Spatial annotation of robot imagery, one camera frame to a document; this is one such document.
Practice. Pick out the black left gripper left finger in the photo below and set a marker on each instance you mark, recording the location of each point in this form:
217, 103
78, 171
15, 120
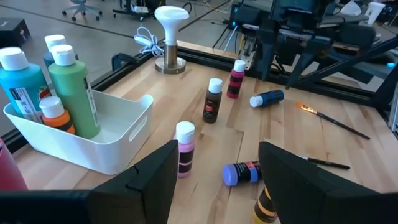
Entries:
140, 199

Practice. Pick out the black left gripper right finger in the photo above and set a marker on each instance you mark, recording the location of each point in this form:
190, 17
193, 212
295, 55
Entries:
295, 193

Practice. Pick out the paintbrush silver ferrule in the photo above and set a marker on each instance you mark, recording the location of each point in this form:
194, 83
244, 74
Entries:
329, 163

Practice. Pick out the small pink paint bottle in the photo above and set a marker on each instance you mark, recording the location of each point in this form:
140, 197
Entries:
186, 146

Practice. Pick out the black paintbrush gold ferrule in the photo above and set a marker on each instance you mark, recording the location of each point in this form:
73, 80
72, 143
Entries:
335, 122

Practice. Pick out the small orange paint bottle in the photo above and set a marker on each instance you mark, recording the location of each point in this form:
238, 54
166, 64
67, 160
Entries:
57, 119

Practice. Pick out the large dark grey paint bottle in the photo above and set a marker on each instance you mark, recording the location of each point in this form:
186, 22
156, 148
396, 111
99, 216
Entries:
55, 42

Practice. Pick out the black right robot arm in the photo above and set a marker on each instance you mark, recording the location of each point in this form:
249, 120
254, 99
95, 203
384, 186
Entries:
267, 46

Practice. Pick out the small yellow ochre paint bottle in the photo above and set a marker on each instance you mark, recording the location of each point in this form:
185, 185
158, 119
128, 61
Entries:
264, 208

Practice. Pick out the small purple paint bottle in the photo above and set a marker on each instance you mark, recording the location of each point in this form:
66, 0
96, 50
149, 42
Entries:
239, 173

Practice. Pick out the small blue paint bottle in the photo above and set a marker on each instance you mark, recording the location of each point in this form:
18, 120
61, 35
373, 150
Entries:
270, 97

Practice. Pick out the small dark brown paint bottle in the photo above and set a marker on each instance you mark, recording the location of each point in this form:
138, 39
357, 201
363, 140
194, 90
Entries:
212, 105

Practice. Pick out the large green paint bottle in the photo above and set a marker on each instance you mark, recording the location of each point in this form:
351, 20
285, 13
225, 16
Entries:
73, 99

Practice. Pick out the small red paint bottle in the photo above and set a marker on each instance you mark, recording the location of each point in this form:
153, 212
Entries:
235, 84

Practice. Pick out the large teal paint bottle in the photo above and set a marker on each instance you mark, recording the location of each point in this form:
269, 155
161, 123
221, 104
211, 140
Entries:
21, 81

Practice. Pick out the white plastic bin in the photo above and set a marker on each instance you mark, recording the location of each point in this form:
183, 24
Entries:
109, 152

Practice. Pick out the black rolling desk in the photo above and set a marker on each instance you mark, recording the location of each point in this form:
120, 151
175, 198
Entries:
130, 12

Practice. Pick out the grey office chair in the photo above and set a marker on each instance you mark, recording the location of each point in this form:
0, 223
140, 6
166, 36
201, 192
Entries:
81, 6

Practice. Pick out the small black floor box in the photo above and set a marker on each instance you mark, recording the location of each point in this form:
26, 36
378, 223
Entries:
14, 32

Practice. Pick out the black aluminium rig frame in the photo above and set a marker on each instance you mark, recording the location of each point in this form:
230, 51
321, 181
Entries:
205, 60

